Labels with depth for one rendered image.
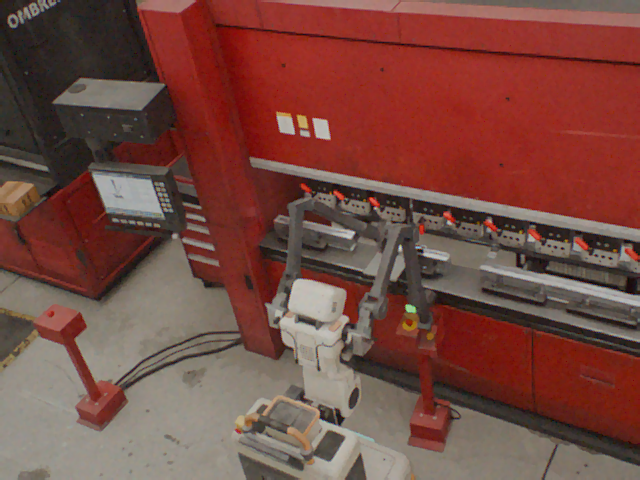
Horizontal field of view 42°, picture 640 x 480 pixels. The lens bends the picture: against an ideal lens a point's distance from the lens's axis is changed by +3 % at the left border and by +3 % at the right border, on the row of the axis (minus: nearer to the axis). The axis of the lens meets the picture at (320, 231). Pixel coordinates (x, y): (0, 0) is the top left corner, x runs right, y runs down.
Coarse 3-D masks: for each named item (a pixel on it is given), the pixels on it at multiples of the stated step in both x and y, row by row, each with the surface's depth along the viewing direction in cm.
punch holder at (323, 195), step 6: (312, 180) 420; (318, 180) 418; (312, 186) 423; (318, 186) 420; (324, 186) 418; (330, 186) 416; (336, 186) 420; (318, 192) 423; (324, 192) 421; (330, 192) 419; (318, 198) 426; (324, 198) 425; (330, 198) 421; (336, 198) 423; (330, 204) 424; (336, 204) 425
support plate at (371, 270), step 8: (416, 248) 416; (376, 256) 415; (400, 256) 412; (376, 264) 410; (400, 264) 408; (368, 272) 407; (376, 272) 406; (392, 272) 404; (400, 272) 403; (392, 280) 400
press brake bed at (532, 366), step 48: (384, 336) 453; (480, 336) 413; (528, 336) 396; (576, 336) 380; (480, 384) 440; (528, 384) 417; (576, 384) 400; (624, 384) 384; (576, 432) 429; (624, 432) 407
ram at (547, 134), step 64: (256, 64) 390; (320, 64) 370; (384, 64) 353; (448, 64) 337; (512, 64) 322; (576, 64) 310; (256, 128) 417; (384, 128) 374; (448, 128) 356; (512, 128) 340; (576, 128) 326; (384, 192) 399; (448, 192) 379; (512, 192) 361; (576, 192) 344
